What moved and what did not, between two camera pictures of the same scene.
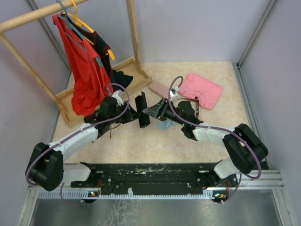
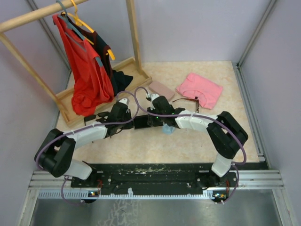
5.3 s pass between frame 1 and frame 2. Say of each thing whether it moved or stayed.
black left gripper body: moved
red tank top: stayed
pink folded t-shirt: stayed
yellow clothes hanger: stayed
